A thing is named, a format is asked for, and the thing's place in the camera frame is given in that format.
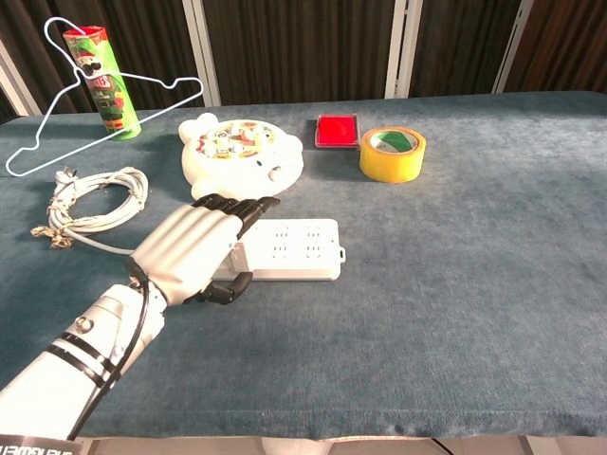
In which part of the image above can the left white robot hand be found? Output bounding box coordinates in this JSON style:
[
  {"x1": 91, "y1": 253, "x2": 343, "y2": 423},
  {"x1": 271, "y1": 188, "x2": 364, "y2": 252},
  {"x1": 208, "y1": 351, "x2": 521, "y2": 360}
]
[{"x1": 123, "y1": 192, "x2": 282, "y2": 307}]

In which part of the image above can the white square power adapter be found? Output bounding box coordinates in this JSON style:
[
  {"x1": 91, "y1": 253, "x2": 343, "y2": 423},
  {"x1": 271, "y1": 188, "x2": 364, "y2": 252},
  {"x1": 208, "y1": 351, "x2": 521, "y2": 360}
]
[{"x1": 226, "y1": 239, "x2": 256, "y2": 275}]

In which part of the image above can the white power strip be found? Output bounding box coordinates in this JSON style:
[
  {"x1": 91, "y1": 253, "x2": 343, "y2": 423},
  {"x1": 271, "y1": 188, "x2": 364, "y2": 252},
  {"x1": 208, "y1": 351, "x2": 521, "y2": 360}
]
[{"x1": 213, "y1": 217, "x2": 347, "y2": 283}]

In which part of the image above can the white bear-shaped toy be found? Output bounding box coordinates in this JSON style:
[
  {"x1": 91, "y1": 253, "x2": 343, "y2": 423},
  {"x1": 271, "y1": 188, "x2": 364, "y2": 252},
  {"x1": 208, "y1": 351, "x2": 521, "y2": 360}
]
[{"x1": 177, "y1": 113, "x2": 304, "y2": 204}]

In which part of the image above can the gold twist tie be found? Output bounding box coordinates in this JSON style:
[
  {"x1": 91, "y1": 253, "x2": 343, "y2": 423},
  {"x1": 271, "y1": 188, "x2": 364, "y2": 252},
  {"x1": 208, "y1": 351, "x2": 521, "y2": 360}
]
[{"x1": 30, "y1": 226, "x2": 73, "y2": 250}]

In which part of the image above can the green chips can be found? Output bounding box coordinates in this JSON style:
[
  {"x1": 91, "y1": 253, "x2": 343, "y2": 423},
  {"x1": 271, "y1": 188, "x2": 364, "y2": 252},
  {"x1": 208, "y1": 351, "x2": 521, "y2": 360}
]
[{"x1": 63, "y1": 27, "x2": 142, "y2": 142}]

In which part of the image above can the red ink pad box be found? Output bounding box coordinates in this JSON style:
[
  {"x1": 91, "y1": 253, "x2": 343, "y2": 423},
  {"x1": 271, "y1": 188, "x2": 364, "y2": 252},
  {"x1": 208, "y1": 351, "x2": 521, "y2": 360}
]
[{"x1": 313, "y1": 113, "x2": 362, "y2": 151}]

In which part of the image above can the yellow tape roll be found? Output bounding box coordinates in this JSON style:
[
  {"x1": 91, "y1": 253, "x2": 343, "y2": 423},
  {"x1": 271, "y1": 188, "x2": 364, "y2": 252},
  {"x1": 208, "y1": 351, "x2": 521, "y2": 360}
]
[{"x1": 359, "y1": 126, "x2": 427, "y2": 184}]

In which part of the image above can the blue table cloth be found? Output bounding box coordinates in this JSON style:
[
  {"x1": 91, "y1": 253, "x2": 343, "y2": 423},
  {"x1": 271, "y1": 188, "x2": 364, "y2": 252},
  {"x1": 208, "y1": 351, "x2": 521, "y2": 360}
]
[{"x1": 0, "y1": 90, "x2": 607, "y2": 440}]

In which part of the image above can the white cable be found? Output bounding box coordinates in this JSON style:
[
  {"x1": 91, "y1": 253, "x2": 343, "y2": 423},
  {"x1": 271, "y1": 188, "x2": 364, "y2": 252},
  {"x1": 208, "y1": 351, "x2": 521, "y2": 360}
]
[{"x1": 30, "y1": 165, "x2": 151, "y2": 255}]

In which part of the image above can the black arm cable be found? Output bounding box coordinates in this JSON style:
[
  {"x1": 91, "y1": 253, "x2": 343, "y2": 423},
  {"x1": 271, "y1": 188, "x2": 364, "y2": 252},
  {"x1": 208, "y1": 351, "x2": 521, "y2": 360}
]
[{"x1": 65, "y1": 259, "x2": 152, "y2": 441}]

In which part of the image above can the white wire clothes hanger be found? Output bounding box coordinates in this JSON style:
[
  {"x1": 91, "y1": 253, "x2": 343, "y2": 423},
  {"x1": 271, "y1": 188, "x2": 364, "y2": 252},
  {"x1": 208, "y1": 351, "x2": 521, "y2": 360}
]
[{"x1": 5, "y1": 16, "x2": 205, "y2": 177}]

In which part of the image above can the white metal frame post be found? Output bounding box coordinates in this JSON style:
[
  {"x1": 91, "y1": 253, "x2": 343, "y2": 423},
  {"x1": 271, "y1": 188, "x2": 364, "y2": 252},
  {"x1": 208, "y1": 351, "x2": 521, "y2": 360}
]
[
  {"x1": 0, "y1": 37, "x2": 37, "y2": 118},
  {"x1": 491, "y1": 0, "x2": 535, "y2": 95},
  {"x1": 384, "y1": 0, "x2": 424, "y2": 100},
  {"x1": 182, "y1": 0, "x2": 223, "y2": 108}
]

